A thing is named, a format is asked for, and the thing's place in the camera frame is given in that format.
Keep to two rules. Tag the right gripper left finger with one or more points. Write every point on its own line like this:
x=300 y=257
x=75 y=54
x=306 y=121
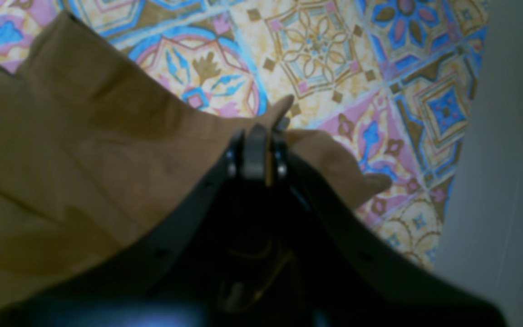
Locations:
x=164 y=279

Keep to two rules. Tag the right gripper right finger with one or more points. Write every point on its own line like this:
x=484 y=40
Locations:
x=347 y=273

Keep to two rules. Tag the brown t-shirt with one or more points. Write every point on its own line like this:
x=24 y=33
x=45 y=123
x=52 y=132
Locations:
x=93 y=154

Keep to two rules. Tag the patterned tablecloth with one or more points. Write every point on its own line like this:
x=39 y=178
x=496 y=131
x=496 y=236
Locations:
x=392 y=80

